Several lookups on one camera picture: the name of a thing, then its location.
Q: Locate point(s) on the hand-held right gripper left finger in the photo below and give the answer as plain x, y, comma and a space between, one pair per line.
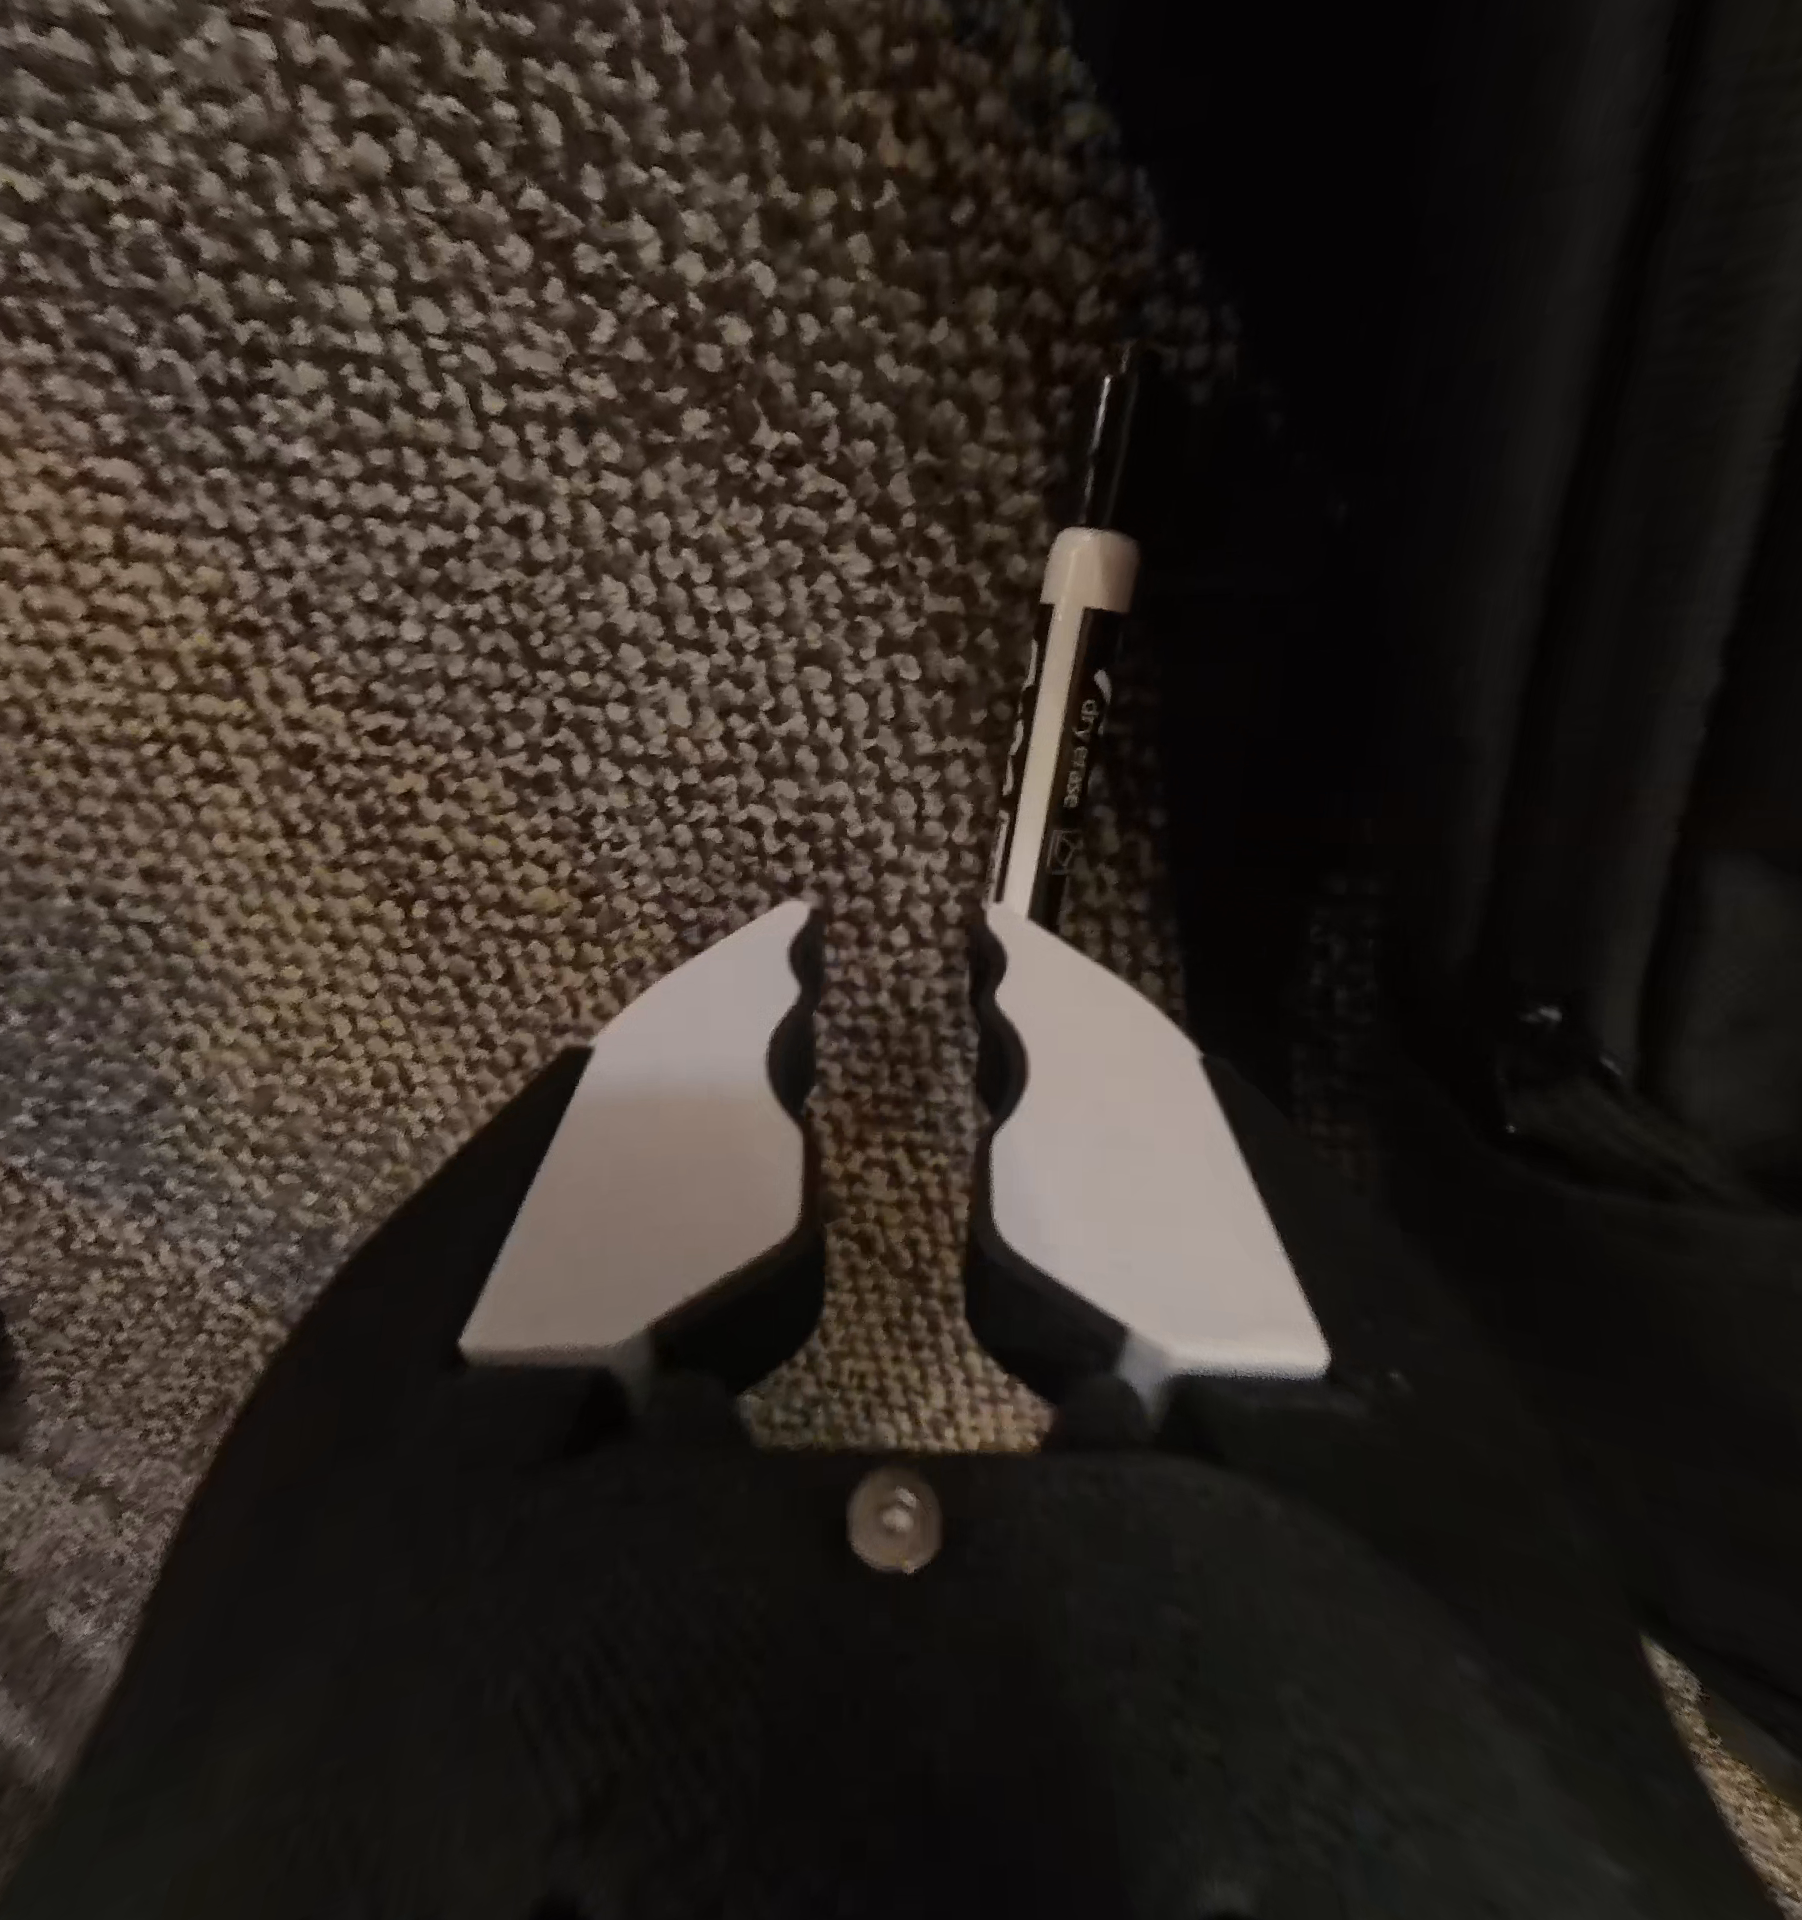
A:
662, 1185

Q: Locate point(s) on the dark cloth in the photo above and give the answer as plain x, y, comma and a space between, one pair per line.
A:
1515, 602

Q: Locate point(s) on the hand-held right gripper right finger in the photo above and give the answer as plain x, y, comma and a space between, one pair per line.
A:
1142, 1185

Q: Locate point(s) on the black dry-erase marker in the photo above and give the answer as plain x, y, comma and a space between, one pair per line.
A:
1066, 720

